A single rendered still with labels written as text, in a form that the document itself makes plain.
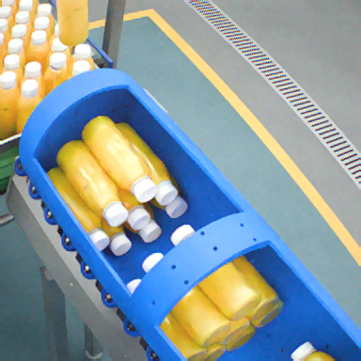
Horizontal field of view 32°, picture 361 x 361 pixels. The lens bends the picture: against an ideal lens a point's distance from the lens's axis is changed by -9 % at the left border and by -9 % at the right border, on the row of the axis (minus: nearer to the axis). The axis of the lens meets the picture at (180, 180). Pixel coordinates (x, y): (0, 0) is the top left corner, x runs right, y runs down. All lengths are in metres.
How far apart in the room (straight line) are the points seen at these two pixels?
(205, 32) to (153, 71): 0.49
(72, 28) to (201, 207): 0.44
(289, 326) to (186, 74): 2.21
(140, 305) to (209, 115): 2.09
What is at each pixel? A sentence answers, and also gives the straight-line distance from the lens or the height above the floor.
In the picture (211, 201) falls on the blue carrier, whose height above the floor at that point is 1.07.
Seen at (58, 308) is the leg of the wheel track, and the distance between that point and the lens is 1.81.
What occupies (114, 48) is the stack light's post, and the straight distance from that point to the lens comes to 1.91.
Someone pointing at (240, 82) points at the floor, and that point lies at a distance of 3.30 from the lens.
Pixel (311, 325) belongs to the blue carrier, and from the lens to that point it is 1.18.
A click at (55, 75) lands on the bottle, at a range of 1.55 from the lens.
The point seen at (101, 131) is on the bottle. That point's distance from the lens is 1.23.
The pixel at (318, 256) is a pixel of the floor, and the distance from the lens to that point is 2.66.
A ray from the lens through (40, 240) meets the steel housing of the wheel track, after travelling 1.43.
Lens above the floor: 2.02
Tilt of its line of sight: 47 degrees down
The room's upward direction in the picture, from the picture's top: 12 degrees clockwise
